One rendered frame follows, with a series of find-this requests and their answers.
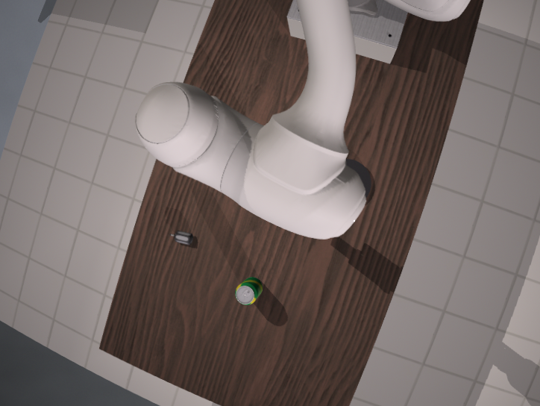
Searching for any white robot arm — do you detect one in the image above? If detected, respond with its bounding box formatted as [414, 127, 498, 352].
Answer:
[134, 0, 377, 240]

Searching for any black round disc with center stud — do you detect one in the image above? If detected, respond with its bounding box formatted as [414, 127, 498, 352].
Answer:
[346, 159, 371, 198]

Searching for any green and yellow drink can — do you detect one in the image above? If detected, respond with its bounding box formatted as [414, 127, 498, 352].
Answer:
[235, 277, 263, 305]

